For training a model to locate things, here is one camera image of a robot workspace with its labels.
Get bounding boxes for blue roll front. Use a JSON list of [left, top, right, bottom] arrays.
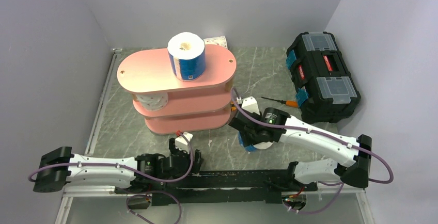
[[238, 132, 273, 152]]

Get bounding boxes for blue roll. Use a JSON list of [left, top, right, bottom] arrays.
[[238, 132, 273, 152], [167, 32, 206, 81]]

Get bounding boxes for pink three-tier shelf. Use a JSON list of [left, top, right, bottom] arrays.
[[117, 44, 237, 135]]

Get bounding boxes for floral paper roll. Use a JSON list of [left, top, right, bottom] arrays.
[[136, 93, 168, 111], [203, 36, 228, 49]]

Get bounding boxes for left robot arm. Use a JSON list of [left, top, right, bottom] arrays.
[[28, 137, 204, 193]]

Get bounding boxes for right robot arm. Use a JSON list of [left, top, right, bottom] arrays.
[[229, 107, 372, 190]]

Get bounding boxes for black plastic toolbox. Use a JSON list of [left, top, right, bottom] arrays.
[[286, 31, 361, 123]]

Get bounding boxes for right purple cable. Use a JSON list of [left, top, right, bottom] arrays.
[[231, 87, 394, 215]]

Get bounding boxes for purple cable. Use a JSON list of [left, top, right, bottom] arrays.
[[231, 87, 394, 215], [28, 132, 195, 224]]

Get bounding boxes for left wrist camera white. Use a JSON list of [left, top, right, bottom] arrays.
[[175, 132, 193, 154]]

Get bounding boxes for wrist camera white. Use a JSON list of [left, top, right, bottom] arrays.
[[175, 132, 193, 154], [237, 96, 260, 115]]

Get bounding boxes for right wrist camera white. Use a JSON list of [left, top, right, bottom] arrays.
[[237, 96, 260, 115]]

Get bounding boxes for orange handled pliers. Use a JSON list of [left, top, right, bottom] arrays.
[[230, 102, 237, 113]]

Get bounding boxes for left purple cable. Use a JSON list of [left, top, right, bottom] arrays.
[[28, 132, 195, 224]]

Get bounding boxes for orange handled screwdriver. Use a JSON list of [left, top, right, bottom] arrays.
[[261, 97, 299, 108]]

